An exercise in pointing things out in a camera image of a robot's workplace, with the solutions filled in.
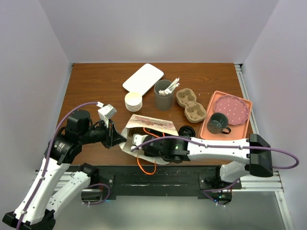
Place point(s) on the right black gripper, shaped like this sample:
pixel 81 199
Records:
pixel 147 153

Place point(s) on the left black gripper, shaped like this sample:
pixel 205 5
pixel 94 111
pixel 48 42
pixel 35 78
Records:
pixel 112 137

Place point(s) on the beige paper takeout bag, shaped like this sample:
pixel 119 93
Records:
pixel 152 127

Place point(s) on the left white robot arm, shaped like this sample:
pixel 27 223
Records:
pixel 40 207

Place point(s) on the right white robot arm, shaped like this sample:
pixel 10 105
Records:
pixel 246 156

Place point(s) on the stack of paper cups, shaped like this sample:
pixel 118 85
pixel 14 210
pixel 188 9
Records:
pixel 133 101

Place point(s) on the cardboard cup carrier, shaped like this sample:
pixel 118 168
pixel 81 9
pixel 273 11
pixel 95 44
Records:
pixel 193 111

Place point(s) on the grey cylindrical holder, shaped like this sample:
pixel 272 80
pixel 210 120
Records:
pixel 162 102

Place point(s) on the dark green mug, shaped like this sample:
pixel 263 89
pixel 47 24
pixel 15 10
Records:
pixel 218 124

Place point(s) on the white oblong tray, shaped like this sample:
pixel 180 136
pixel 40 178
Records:
pixel 143 79

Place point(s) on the salmon pink tray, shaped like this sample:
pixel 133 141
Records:
pixel 237 132

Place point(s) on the pink dotted plate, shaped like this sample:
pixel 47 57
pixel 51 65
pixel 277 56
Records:
pixel 237 110

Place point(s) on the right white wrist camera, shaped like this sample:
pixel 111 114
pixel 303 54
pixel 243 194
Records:
pixel 137 139

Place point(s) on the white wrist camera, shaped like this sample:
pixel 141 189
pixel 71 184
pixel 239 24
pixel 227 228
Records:
pixel 137 139
pixel 105 112

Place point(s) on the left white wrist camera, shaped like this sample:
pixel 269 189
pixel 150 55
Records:
pixel 105 112

